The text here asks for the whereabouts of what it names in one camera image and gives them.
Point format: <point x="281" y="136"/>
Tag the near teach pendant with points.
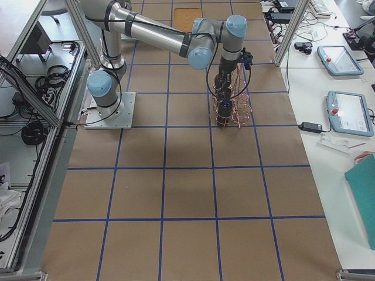
<point x="348" y="113"/>

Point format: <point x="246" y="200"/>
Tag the wooden tray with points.
<point x="183" y="18"/>

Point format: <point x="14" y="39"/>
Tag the copper wire wine basket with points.
<point x="241" y="112"/>

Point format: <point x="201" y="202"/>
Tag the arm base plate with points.
<point x="117" y="116"/>

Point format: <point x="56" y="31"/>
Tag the dark wine bottle carried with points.
<point x="224" y="104"/>

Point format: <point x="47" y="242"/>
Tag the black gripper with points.
<point x="225" y="67"/>

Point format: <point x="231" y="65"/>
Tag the teach pendant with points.
<point x="338" y="61"/>
<point x="348" y="113"/>

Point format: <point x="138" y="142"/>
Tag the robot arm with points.
<point x="196" y="46"/>

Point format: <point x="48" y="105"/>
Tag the far teach pendant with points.
<point x="338" y="61"/>

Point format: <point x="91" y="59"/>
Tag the teal box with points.
<point x="361" y="181"/>

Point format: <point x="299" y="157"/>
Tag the black power adapter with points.
<point x="310" y="127"/>

